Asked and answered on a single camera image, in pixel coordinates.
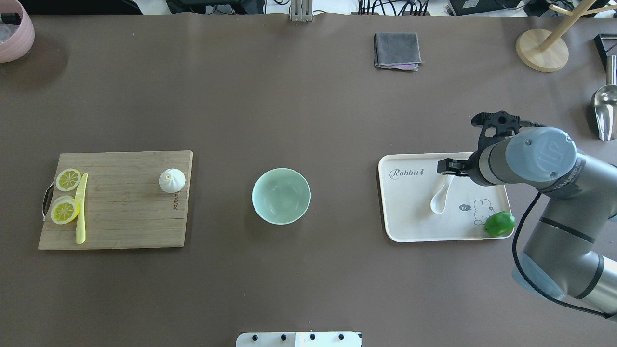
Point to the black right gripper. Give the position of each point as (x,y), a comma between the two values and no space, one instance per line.
(452,166)

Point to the white ceramic spoon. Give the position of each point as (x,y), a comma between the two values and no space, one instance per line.
(438,201)

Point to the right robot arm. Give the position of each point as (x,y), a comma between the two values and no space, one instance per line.
(558,261)

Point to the light green bowl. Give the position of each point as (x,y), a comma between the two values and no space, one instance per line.
(281,196)

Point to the white steamed bun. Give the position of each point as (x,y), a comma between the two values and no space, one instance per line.
(172,180)

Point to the pink bowl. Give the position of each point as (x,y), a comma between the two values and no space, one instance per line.
(21,39)

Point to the beige rabbit tray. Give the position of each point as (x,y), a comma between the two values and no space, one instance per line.
(408,182)

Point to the green lime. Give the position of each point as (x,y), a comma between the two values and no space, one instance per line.
(500,224)

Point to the grey folded cloth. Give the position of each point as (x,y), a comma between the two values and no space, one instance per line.
(397,50)

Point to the wooden mug tree stand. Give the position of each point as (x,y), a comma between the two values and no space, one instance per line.
(544,50)

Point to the metal scoop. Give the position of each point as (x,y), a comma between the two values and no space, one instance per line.
(605,103)

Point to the wooden cutting board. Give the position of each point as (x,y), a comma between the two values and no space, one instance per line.
(125,207)

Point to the yellow plastic knife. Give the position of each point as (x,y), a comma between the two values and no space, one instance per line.
(80,233)

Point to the upper lemon slice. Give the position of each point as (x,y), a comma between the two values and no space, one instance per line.
(68,180)

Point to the lemon slice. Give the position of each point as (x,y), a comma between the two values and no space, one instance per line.
(68,180)
(64,210)

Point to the lower lemon slice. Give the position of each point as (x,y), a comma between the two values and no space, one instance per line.
(64,210)

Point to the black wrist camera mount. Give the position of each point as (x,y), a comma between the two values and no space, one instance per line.
(504,124)

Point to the aluminium frame post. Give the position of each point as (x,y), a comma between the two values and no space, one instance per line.
(301,10)

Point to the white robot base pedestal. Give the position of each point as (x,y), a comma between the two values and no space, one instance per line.
(300,339)

